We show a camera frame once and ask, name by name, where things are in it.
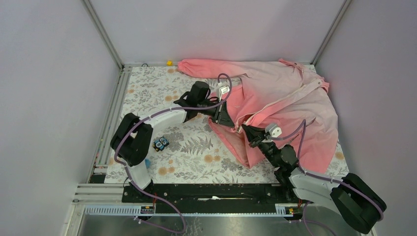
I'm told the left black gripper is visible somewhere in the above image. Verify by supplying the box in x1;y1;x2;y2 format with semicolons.
197;99;235;128

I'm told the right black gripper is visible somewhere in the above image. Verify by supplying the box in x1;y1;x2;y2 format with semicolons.
242;123;280;168

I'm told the pink zip-up jacket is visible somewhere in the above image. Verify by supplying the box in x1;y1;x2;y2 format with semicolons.
178;59;338;173

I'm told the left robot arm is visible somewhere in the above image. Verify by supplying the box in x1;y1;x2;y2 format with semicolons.
110;81;234;202

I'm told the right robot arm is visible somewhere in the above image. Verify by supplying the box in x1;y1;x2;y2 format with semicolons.
242;123;387;234

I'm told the floral patterned table mat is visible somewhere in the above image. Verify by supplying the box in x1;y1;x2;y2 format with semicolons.
121;66;349;184

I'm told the black owl toy block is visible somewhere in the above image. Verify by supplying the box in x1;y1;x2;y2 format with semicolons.
152;136;170;152

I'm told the white and blue brick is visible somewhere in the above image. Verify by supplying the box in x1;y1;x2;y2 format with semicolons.
145;159;150;169

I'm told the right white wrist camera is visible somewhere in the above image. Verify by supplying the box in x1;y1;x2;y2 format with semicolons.
261;123;283;143

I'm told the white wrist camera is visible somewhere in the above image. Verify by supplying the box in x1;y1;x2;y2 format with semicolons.
216;86;230;101
261;123;283;143

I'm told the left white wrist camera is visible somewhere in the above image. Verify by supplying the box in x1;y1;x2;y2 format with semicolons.
216;86;230;101

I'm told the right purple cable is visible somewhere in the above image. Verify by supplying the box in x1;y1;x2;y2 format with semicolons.
273;119;385;236

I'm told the purple cable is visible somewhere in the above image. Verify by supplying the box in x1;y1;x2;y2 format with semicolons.
273;119;385;236
113;73;233;235

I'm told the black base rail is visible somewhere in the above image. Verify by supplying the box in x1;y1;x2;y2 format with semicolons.
121;183;305;216

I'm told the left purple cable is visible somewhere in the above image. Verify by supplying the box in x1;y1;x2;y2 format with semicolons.
113;73;233;235

